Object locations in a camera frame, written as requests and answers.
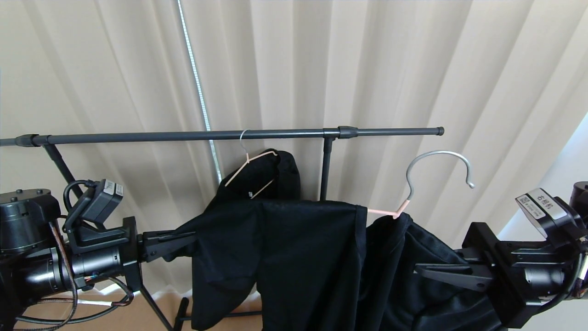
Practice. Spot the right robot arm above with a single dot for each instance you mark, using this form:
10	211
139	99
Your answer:
579	197

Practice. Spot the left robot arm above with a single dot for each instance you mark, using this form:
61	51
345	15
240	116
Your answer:
27	216

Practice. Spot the pink clothes hanger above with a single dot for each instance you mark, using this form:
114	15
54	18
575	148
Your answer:
248	160
404	208

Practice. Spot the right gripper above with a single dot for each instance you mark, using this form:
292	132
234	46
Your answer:
537	276

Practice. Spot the black garment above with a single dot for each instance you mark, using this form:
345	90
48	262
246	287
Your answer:
312	257

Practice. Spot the beige curtain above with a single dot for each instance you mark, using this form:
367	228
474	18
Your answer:
413	55

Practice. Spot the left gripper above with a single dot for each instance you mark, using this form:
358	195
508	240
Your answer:
101	264

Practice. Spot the black clothes rack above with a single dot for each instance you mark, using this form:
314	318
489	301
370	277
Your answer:
138	136

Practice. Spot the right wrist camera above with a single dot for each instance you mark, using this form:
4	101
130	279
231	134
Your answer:
542	209

